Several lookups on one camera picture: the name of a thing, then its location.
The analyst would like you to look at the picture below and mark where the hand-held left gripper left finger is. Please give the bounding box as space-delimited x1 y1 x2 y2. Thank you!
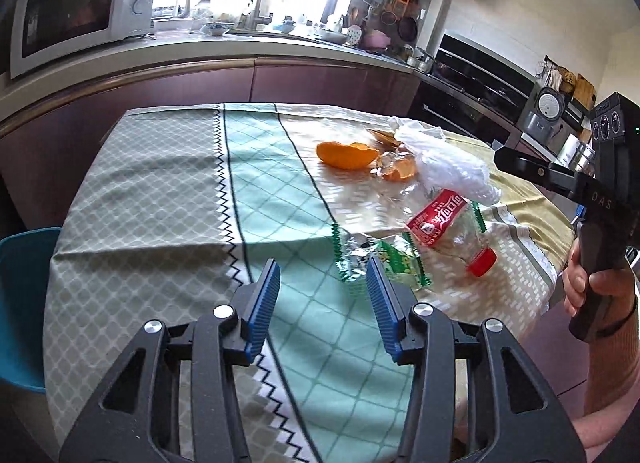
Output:
59 258 282 463

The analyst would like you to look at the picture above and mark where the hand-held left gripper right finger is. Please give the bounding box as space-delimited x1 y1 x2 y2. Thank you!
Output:
366 257 587 463

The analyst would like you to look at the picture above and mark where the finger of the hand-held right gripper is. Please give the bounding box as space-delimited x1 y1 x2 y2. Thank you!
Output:
494 145 584 196

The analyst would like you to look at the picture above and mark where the green snack wrapper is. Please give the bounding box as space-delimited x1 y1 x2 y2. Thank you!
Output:
332 223 434 297

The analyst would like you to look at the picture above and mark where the red label plastic bottle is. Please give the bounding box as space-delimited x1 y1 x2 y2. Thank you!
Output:
406 188 498 278

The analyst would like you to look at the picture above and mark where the blue trash bin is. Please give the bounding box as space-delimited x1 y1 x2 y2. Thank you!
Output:
0 227 64 396

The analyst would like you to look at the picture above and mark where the person's right forearm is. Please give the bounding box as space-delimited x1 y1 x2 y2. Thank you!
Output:
570 293 640 450

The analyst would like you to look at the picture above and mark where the person's right hand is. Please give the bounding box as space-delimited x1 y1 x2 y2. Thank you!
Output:
563 236 639 338

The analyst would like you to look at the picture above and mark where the grey rice cooker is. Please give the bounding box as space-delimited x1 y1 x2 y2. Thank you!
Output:
517 88 567 142

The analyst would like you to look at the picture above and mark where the black built-in stove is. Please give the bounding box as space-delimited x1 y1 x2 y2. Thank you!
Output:
407 32 540 144

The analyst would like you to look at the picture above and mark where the green patterned tablecloth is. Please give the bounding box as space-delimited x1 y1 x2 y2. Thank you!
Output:
42 103 576 463

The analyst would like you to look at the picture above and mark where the small orange peel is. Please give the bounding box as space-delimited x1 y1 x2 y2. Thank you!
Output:
370 153 418 182

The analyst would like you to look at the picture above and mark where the large orange peel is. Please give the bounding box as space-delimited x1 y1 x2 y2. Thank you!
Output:
316 141 381 172

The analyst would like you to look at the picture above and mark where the brown crumpled scrap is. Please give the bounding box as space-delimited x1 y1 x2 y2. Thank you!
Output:
367 128 402 148

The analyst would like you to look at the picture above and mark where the mauve kitchen cabinet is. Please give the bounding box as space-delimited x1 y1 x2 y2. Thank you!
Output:
0 35 417 226

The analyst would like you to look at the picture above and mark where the kitchen faucet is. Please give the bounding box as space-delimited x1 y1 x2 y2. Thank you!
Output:
249 0 274 30

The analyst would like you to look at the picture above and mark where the glass kettle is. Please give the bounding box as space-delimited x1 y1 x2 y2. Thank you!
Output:
151 0 192 22

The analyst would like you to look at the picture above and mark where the white microwave oven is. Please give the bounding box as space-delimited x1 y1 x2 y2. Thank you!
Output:
10 0 161 80

